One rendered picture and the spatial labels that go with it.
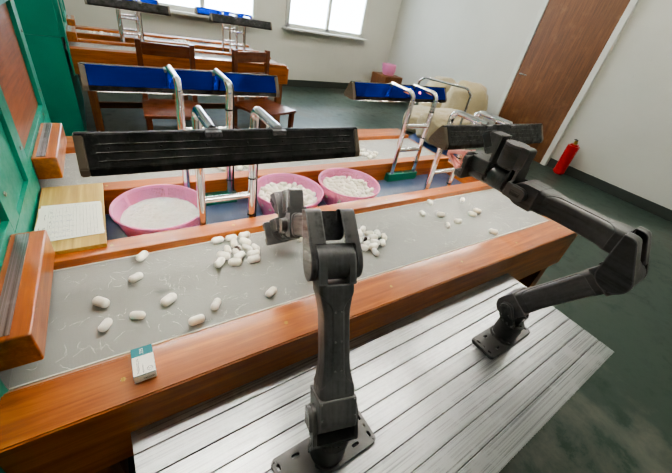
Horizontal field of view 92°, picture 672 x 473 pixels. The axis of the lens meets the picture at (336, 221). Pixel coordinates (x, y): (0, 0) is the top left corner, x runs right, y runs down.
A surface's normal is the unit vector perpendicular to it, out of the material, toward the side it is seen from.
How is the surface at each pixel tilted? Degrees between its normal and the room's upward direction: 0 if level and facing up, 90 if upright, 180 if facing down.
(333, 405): 57
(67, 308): 0
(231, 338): 0
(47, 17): 90
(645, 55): 90
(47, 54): 90
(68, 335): 0
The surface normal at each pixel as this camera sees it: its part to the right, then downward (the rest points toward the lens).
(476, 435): 0.17, -0.82
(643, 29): -0.83, 0.18
